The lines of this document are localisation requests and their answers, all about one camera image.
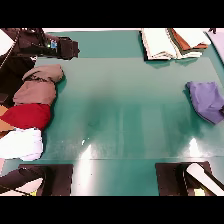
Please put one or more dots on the dark green folded garment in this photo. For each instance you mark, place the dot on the dark green folded garment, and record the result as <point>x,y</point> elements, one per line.
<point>180,50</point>

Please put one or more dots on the orange-brown folded garment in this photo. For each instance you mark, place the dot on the orange-brown folded garment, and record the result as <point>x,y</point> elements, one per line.
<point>181,41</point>

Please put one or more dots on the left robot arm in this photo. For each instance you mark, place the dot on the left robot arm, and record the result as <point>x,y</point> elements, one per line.
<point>28,41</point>

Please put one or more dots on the beige garment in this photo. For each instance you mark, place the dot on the beige garment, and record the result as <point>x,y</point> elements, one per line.
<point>45,72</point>

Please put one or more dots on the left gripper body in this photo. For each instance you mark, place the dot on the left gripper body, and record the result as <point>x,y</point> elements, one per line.
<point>69,49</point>

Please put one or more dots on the orange garment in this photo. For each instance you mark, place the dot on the orange garment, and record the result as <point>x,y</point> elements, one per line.
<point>4,126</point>

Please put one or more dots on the lavender garment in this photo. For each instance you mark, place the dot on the lavender garment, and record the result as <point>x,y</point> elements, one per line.
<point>206,100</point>

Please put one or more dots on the red garment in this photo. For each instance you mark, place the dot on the red garment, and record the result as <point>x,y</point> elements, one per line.
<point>28,116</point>

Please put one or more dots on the taupe garment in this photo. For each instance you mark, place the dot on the taupe garment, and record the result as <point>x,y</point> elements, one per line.
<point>35,93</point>

